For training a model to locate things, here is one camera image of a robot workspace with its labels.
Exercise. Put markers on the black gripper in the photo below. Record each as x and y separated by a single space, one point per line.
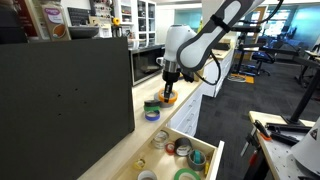
170 77

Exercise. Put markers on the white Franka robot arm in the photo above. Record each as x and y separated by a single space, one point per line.
186 50

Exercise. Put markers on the green tape roll thin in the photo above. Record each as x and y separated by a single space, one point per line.
150 108

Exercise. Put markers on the white drawer cabinet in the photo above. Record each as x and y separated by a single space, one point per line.
186 113

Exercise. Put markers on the blue tape roll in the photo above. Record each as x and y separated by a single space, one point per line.
152 118

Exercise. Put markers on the clear tape roll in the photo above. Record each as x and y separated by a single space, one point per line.
155 141

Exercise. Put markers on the black tape roll white core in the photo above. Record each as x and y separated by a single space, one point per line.
180 142

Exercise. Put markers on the small red tape roll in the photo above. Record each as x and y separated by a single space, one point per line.
167 148

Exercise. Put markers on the small teal tape roll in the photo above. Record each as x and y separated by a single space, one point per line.
197 156

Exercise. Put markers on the grey tape roll small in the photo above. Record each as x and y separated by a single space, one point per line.
190 163

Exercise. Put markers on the small yellow tape roll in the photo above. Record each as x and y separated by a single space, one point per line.
137 164

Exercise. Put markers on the large green tape roll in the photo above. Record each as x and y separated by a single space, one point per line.
178 172

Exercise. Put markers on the open wooden drawer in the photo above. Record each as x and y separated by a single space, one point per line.
213 163

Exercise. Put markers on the white island cabinet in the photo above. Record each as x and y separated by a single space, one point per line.
220 76

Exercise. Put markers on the white shelving unit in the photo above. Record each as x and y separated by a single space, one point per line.
140 20

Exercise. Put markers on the blue office chair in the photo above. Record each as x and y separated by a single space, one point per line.
263 58

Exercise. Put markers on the black clamp orange tip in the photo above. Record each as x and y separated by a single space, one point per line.
261 130

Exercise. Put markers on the black bowl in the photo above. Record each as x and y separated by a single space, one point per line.
82 32

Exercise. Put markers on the black metal tool chest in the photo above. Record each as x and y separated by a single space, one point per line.
60 110

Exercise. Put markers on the black chalkboard sign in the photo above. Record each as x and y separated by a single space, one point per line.
78 16

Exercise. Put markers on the black metal bar clamp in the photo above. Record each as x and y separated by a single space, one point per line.
286 127

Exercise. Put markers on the beige food package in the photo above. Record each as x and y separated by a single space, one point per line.
55 21

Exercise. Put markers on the black monitor stand pole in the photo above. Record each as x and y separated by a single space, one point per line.
305 100

